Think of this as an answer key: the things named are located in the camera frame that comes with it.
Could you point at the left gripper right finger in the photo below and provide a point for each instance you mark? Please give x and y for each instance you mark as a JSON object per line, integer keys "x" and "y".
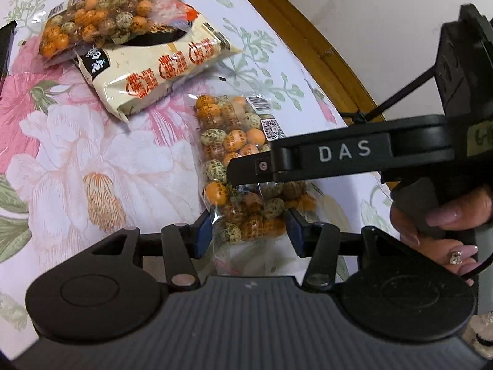
{"x": 319, "y": 241}

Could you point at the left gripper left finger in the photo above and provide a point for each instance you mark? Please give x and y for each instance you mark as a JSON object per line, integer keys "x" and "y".
{"x": 181, "y": 244}

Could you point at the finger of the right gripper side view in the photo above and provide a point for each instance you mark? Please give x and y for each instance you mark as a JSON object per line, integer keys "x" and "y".
{"x": 263, "y": 167}

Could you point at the clear bag coated peanuts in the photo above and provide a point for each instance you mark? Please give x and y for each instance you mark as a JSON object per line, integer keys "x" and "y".
{"x": 78, "y": 24}

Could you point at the plain black snack packet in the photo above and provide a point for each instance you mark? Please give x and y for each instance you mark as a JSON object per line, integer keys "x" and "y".
{"x": 6, "y": 43}

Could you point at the floral bed sheet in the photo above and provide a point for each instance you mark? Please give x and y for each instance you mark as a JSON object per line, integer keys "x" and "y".
{"x": 71, "y": 173}

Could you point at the cream orange snack packet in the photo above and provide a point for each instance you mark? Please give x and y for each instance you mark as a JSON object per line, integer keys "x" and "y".
{"x": 133, "y": 76}

